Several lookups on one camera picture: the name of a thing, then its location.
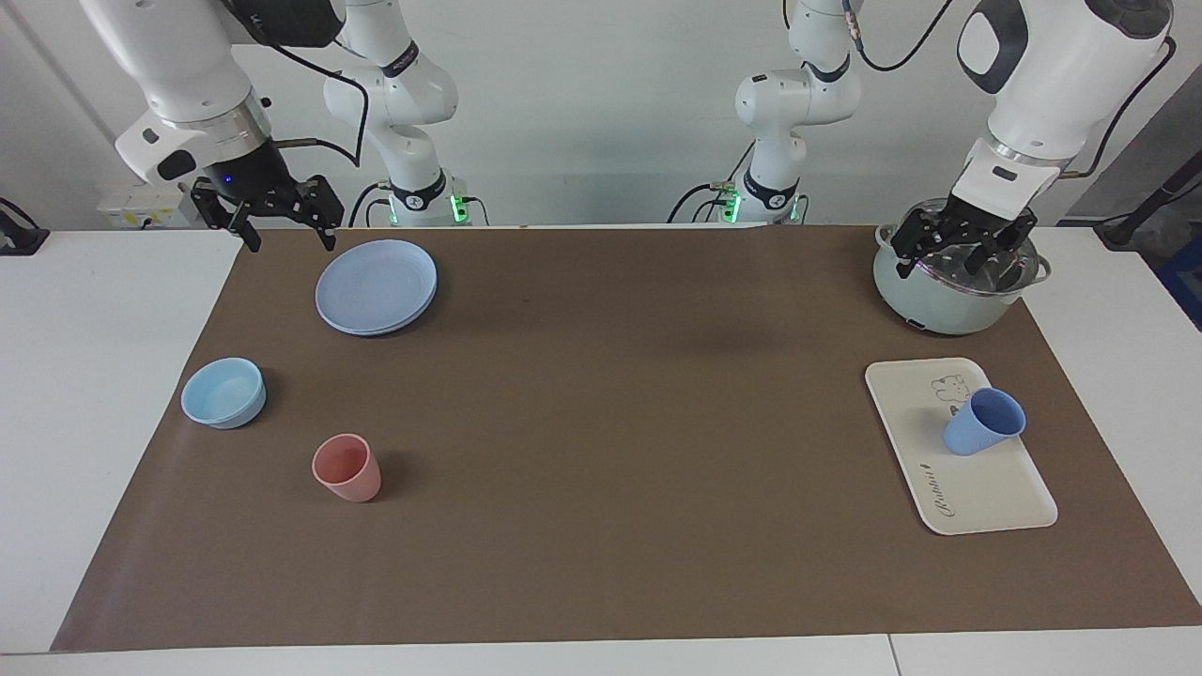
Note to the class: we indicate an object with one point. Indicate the black table clamp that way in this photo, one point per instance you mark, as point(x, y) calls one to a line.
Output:
point(19, 239)

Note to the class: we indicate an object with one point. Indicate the brown table mat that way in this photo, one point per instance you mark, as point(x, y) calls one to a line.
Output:
point(610, 469)

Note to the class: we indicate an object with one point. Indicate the blue ribbed plastic cup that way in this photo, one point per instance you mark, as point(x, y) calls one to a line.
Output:
point(977, 432)

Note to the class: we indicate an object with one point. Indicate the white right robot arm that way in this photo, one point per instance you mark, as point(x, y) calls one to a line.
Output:
point(178, 56)

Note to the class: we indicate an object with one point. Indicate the cream rabbit print tray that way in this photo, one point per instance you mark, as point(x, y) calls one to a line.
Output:
point(967, 493)

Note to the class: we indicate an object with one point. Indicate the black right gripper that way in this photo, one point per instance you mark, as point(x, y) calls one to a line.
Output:
point(246, 174)

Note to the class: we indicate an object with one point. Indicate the black stand pole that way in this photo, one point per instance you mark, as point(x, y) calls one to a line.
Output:
point(1141, 211)

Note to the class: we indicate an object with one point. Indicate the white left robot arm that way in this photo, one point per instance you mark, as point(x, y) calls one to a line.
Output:
point(1061, 75)

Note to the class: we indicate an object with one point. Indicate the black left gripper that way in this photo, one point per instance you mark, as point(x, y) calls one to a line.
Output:
point(977, 221)

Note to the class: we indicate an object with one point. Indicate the blue plastic plate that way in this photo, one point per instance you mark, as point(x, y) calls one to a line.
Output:
point(376, 286)

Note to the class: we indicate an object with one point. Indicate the blue box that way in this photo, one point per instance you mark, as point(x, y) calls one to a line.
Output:
point(1185, 282)

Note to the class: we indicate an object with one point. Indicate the light blue plastic bowl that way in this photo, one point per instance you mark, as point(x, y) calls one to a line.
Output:
point(223, 392)

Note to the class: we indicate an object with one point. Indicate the white wall power strip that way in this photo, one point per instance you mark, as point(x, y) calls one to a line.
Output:
point(141, 207)

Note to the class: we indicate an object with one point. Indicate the pink plastic cup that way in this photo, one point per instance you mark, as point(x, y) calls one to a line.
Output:
point(352, 479)

